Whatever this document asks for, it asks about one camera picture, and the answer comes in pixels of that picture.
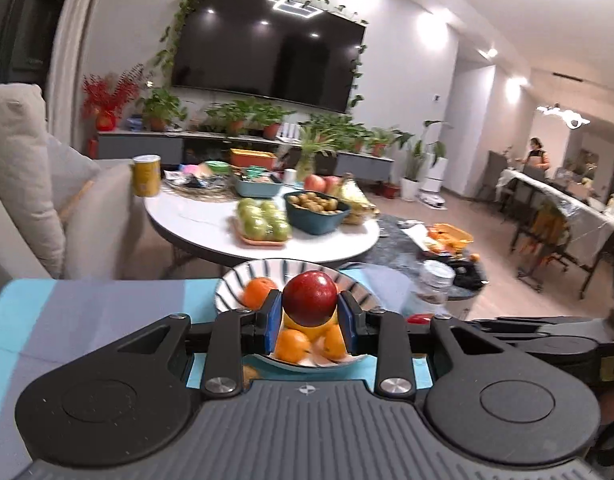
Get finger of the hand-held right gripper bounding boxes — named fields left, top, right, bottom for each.
left=469, top=316, right=608, bottom=341

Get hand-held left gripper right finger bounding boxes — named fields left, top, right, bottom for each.
left=336, top=291, right=508, bottom=401

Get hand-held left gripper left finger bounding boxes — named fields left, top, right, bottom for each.
left=116, top=290, right=283, bottom=400

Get white black striped bowl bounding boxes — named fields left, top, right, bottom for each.
left=214, top=258, right=383, bottom=373

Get yellow orange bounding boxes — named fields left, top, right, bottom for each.
left=284, top=312, right=338, bottom=342

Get orange tray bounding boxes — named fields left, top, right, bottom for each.
left=234, top=217, right=288, bottom=249

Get dark dining chair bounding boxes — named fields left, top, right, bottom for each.
left=479, top=151, right=510, bottom=216
left=512, top=195, right=572, bottom=281

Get dark marble table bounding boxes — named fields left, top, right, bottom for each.
left=359, top=214, right=490, bottom=301

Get clear plastic jar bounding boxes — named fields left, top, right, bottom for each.
left=404, top=260, right=456, bottom=317

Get pile of green apples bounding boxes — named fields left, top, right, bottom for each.
left=236, top=197, right=293, bottom=242

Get dark blue bowl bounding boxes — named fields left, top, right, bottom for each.
left=284, top=191, right=351, bottom=236

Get dining table with clear cover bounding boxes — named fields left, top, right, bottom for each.
left=502, top=167, right=614, bottom=261

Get round white table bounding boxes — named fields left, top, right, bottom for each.
left=144, top=187, right=381, bottom=266

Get orange basket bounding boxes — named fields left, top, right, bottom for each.
left=429, top=222, right=474, bottom=253

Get heap of small green-brown dates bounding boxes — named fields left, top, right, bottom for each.
left=289, top=192, right=340, bottom=216

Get bunch of bananas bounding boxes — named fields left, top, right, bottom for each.
left=339, top=174, right=380, bottom=225

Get teal tray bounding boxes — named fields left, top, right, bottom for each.
left=233, top=170, right=284, bottom=198

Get pink red apples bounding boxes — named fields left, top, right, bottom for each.
left=303, top=174, right=343, bottom=195

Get woven placemat with snacks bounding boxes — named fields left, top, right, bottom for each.
left=164, top=160, right=238, bottom=193

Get orange box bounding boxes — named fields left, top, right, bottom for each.
left=229, top=148, right=278, bottom=171

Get green plant in glass vase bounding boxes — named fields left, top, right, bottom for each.
left=297, top=127, right=338, bottom=181

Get tall plant in white pot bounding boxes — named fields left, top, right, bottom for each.
left=402, top=120, right=450, bottom=201

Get blue grey striped tablecloth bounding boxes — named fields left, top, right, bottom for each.
left=0, top=267, right=433, bottom=461

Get potted green plant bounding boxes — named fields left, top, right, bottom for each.
left=367, top=127, right=413, bottom=157
left=307, top=115, right=368, bottom=153
left=137, top=89, right=188, bottom=132
left=252, top=104, right=295, bottom=141
left=205, top=100, right=258, bottom=136

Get yellow canister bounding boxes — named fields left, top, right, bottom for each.
left=132, top=155, right=163, bottom=197

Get white pendant lamp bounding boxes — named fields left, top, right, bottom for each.
left=536, top=102, right=591, bottom=130

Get grey television cabinet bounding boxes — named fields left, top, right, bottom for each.
left=97, top=130, right=395, bottom=183

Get red flower plant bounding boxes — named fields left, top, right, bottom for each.
left=82, top=64, right=143, bottom=132

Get beige sofa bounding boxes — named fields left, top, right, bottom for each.
left=0, top=84, right=148, bottom=281

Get trailing ivy vine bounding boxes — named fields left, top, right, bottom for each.
left=152, top=0, right=368, bottom=111

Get black wall television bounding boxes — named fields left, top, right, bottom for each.
left=171, top=0, right=366, bottom=114

